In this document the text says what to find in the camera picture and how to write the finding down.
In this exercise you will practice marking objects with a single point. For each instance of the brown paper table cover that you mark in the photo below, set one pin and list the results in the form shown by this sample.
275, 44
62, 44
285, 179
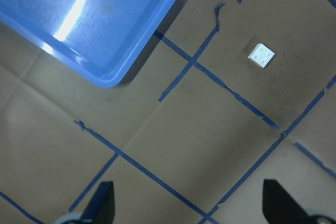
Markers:
191, 132

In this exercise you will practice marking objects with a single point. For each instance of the white block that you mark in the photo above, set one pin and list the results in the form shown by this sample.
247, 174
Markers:
261, 55

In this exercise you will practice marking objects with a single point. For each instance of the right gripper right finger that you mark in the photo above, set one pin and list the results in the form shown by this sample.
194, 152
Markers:
280, 207

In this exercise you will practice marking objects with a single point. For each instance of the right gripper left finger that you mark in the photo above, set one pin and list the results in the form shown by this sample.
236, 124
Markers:
101, 207

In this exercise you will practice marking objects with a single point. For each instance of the blue plastic tray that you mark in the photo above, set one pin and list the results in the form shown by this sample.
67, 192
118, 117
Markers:
98, 39

